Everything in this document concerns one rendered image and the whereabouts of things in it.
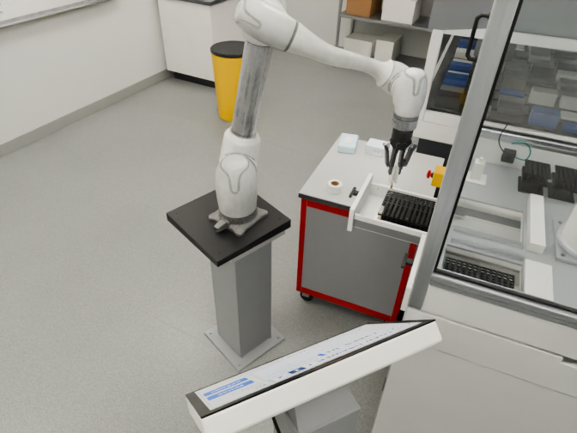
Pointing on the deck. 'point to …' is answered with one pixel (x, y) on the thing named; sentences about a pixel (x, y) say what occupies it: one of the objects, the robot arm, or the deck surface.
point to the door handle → (474, 35)
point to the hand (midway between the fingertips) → (393, 173)
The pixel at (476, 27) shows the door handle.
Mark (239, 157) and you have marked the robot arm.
